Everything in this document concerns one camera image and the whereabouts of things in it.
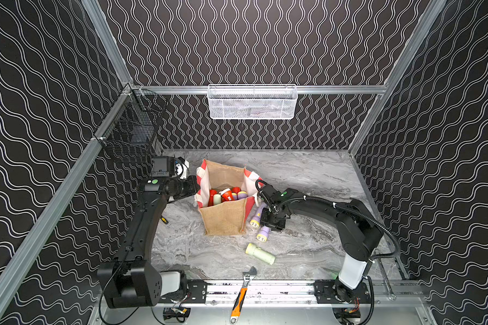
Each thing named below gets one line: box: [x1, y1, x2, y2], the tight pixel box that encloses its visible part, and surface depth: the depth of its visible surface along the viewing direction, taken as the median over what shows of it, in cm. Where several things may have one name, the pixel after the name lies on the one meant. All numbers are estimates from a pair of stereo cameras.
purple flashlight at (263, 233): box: [256, 225, 271, 242], surface depth 87 cm
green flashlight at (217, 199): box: [212, 193, 222, 206], surface depth 92 cm
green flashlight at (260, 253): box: [245, 243, 276, 265], surface depth 83 cm
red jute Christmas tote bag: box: [194, 158, 264, 236], surface depth 87 cm
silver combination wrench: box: [378, 257, 397, 302], surface depth 76 cm
